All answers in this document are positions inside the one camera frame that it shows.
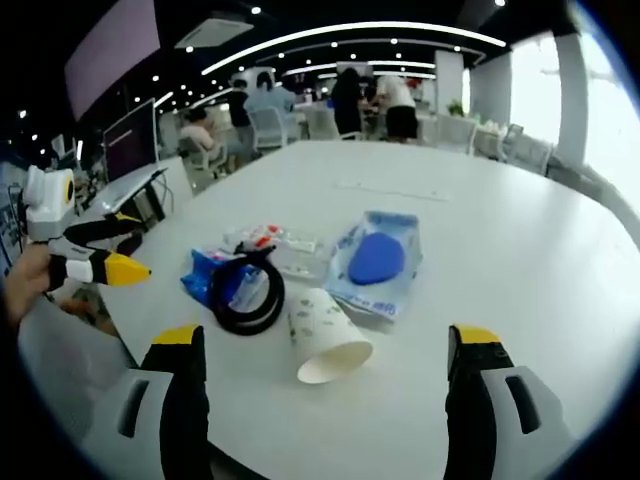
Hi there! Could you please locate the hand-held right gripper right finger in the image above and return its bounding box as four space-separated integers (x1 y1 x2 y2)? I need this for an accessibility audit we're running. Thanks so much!
443 323 576 480

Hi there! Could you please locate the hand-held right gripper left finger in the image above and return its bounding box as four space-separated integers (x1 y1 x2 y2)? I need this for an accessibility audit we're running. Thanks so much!
83 323 211 480

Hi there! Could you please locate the blue plastic bag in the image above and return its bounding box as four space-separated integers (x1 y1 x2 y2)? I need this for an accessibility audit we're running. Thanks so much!
179 247 259 310

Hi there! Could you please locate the black cable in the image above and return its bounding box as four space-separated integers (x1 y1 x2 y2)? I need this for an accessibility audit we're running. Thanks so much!
209 240 287 336

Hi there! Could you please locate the white paper cup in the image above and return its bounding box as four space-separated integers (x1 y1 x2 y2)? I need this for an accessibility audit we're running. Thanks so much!
286 286 375 385

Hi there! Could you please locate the blue wet wipes pack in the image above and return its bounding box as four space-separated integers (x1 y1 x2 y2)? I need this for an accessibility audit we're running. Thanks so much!
322 209 424 333

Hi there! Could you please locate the clear plastic box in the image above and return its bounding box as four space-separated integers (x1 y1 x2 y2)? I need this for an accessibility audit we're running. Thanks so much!
222 222 335 281

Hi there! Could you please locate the person's left hand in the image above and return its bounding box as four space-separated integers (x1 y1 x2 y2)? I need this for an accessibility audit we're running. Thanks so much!
2 241 57 326

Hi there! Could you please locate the computer monitor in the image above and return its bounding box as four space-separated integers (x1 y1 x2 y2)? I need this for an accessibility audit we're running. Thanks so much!
101 97 159 184

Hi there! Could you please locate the white round table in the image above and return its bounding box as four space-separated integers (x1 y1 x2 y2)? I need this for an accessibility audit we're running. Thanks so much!
97 139 632 480

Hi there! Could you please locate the wall screen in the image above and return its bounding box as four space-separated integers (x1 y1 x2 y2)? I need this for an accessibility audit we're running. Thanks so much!
64 0 163 122

